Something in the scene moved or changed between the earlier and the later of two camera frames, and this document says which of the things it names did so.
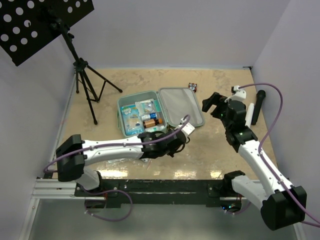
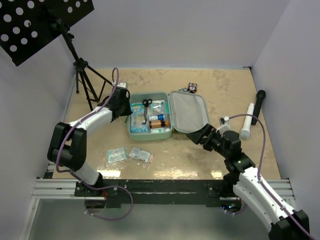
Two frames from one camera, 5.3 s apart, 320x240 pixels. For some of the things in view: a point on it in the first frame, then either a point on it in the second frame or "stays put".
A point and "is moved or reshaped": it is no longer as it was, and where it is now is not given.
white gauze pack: x=146 y=106 -> x=159 y=104
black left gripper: x=172 y=152 -> x=128 y=111
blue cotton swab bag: x=132 y=120 is moved or reshaped
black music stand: x=28 y=26 stays put
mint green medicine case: x=142 y=111 is moved or reshaped
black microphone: x=260 y=95 stays put
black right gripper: x=216 y=99 -> x=196 y=137
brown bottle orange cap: x=152 y=122 -> x=158 y=124
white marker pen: x=248 y=120 stays put
